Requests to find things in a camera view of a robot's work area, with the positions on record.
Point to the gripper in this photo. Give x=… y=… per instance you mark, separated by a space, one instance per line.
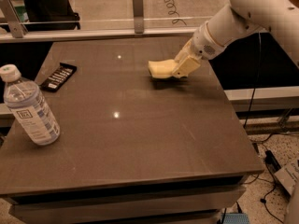
x=204 y=46

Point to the yellow sponge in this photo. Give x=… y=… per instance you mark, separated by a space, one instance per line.
x=162 y=69

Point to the clear plastic water bottle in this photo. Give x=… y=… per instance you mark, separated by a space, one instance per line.
x=27 y=103

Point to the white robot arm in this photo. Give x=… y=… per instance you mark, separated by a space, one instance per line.
x=239 y=19

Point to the black snack bar wrapper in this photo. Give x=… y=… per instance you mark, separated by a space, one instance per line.
x=58 y=78

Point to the grey table drawer unit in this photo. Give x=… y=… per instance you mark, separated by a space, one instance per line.
x=195 y=202

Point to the black office chair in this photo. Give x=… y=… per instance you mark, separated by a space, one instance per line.
x=49 y=15

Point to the white labelled floor box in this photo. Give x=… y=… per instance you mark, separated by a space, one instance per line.
x=288 y=175

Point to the blue floor pad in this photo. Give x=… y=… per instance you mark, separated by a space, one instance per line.
x=234 y=218

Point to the glass barrier panel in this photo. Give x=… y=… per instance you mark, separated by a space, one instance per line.
x=160 y=16

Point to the middle metal bracket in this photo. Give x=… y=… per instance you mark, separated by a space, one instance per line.
x=138 y=13

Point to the metal bracket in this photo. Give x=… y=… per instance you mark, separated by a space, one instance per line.
x=17 y=29
x=138 y=13

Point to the left metal bracket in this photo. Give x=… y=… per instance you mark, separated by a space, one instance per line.
x=17 y=29

